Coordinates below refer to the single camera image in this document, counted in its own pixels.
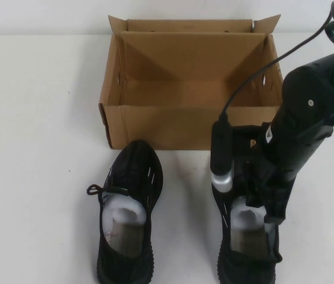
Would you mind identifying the black knit sneaker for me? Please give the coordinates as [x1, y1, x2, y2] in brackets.
[211, 124, 284, 284]
[85, 139, 165, 284]

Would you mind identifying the thin black camera cable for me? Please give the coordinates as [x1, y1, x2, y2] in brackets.
[220, 0, 334, 121]

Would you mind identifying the white foam shoe stuffing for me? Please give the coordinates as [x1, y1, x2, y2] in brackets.
[101, 193, 147, 237]
[230, 196, 274, 237]

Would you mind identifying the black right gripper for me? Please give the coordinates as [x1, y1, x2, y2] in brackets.
[233, 121, 293, 229]

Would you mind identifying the brown cardboard shoe box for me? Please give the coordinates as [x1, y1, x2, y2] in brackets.
[98, 14, 291, 150]

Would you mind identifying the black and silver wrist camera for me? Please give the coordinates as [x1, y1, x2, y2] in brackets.
[210, 117, 235, 193]

